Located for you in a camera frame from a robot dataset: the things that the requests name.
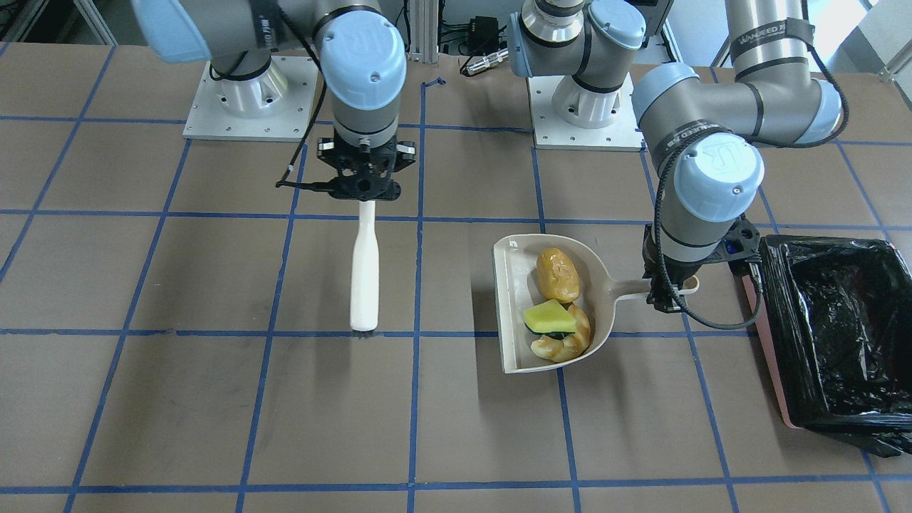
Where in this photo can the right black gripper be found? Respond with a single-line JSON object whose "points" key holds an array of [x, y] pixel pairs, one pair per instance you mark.
{"points": [[325, 154]]}

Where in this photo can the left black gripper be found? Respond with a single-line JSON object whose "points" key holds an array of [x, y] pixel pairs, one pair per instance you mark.
{"points": [[666, 273]]}

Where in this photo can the beige hand brush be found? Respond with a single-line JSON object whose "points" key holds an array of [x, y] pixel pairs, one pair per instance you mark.
{"points": [[365, 272]]}

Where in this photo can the beige plastic dustpan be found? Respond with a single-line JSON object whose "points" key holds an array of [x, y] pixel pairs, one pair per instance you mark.
{"points": [[514, 259]]}

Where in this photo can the yellow toy potato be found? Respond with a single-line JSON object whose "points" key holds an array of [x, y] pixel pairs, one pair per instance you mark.
{"points": [[557, 277]]}

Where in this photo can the yellow green sponge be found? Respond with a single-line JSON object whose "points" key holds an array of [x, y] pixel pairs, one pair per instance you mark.
{"points": [[549, 318]]}

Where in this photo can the toy croissant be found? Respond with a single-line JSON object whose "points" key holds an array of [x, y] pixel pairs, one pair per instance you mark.
{"points": [[561, 350]]}

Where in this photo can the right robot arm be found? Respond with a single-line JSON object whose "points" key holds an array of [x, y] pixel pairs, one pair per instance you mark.
{"points": [[359, 54]]}

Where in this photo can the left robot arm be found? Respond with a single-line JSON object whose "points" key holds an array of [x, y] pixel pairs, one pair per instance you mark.
{"points": [[702, 137]]}

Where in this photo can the pink bin with black bag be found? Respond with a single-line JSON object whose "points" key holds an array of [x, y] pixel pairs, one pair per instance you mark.
{"points": [[836, 335]]}

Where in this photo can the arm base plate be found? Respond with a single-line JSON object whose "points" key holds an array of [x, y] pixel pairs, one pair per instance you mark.
{"points": [[566, 117], [274, 107]]}

